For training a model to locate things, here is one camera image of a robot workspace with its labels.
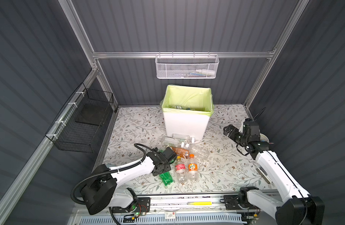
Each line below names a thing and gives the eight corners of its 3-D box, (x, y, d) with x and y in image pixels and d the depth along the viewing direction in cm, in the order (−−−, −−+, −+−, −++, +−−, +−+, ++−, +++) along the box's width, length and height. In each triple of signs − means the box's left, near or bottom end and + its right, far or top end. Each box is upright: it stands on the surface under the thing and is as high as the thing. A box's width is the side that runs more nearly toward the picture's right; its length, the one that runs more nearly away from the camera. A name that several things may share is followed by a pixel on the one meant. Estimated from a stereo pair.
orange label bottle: (187, 180, 84) (188, 177, 79) (186, 156, 93) (187, 153, 89) (198, 180, 84) (199, 177, 79) (195, 156, 93) (196, 153, 89)
